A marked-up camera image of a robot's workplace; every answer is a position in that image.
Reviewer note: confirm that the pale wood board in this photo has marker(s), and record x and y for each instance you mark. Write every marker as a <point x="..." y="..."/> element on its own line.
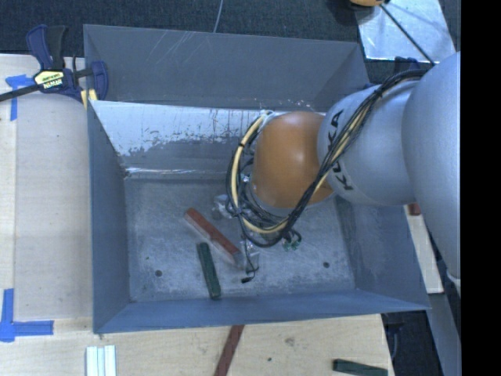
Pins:
<point x="51" y="210"/>

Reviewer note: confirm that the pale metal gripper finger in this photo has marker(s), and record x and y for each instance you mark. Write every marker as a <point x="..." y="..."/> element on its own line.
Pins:
<point x="253" y="261"/>
<point x="239" y="259"/>

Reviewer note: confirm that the red-brown flat block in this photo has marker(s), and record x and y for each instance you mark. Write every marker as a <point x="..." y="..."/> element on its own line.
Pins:
<point x="209" y="229"/>
<point x="230" y="351"/>

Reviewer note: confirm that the grey metal bin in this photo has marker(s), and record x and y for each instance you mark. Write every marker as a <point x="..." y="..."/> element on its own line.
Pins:
<point x="164" y="249"/>

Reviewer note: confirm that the dark green flat block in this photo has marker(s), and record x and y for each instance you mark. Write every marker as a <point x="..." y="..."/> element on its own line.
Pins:
<point x="358" y="367"/>
<point x="209" y="272"/>

